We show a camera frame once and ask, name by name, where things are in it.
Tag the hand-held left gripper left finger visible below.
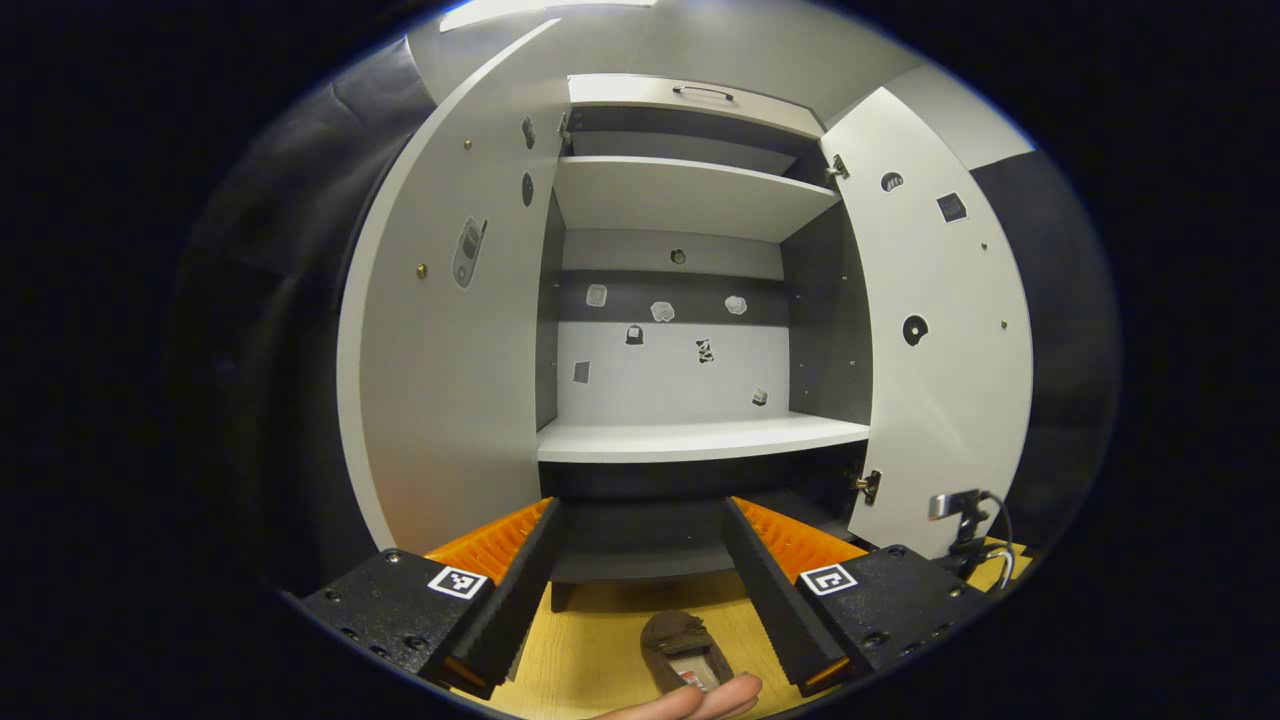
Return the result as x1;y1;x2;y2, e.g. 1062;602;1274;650
295;497;563;701

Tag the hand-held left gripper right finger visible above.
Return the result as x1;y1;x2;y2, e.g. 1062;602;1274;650
722;497;996;698

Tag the brown shoe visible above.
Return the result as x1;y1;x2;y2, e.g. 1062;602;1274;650
640;610;736;694

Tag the white cabinet door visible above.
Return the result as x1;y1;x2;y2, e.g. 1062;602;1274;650
820;87;1034;561
337;18;573;556

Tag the white shoe cabinet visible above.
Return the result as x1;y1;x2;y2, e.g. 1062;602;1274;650
535;72;873;613

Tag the white cabinet shelf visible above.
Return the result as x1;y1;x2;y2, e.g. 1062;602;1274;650
552;155;841;244
537;412;871;464

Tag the white cabinet drawer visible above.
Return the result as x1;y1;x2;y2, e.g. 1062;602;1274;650
567;73;826;139

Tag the silver webcam on stand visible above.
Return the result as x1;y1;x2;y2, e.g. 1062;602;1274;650
928;488;1016;591

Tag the black backdrop cloth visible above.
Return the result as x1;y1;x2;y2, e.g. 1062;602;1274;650
170;40;1121;601

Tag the ceiling light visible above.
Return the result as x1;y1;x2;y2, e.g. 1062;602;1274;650
440;0;656;31

